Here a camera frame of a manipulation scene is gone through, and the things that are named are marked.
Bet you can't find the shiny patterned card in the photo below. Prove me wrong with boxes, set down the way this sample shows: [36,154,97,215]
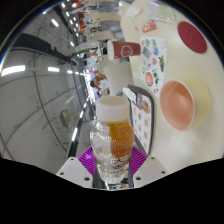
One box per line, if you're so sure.
[145,0,177,25]

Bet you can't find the ceiling lights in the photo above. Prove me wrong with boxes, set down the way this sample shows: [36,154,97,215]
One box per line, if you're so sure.
[0,1,101,144]

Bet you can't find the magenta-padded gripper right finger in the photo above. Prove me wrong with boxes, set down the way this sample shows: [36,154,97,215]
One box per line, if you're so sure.
[127,145,168,189]

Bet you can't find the clear white-capped drink bottle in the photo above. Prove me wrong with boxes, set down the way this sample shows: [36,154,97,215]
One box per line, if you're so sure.
[89,95,135,185]

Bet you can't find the red paper cup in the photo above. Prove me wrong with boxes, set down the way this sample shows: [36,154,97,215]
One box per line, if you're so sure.
[106,39,142,62]

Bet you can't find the yellow mug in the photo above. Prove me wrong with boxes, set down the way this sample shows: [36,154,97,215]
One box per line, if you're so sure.
[159,78,213,132]

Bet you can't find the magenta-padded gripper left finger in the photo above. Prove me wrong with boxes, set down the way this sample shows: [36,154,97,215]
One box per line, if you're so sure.
[55,145,99,189]

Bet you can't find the crumpled white napkin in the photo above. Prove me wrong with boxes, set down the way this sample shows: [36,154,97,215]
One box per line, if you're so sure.
[122,87,137,103]

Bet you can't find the colourful sticker sheet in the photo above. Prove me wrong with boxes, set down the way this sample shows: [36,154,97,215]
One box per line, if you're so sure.
[139,35,168,98]

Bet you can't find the person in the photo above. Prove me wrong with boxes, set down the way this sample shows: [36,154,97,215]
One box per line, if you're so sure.
[89,73,110,98]

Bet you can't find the flat round red coaster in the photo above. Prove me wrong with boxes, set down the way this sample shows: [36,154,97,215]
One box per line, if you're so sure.
[177,20,208,55]

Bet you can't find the ceiling air conditioner unit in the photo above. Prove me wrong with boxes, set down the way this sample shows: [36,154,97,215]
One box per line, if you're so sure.
[59,108,74,128]

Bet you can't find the small red sauce packet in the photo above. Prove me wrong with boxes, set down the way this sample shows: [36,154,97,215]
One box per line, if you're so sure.
[142,19,157,34]

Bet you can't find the beige chair with hole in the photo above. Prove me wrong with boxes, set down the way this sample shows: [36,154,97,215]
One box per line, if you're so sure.
[102,61,135,98]

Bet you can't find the small white packet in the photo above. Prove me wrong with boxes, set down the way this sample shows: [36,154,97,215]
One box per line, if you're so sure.
[127,6,143,18]

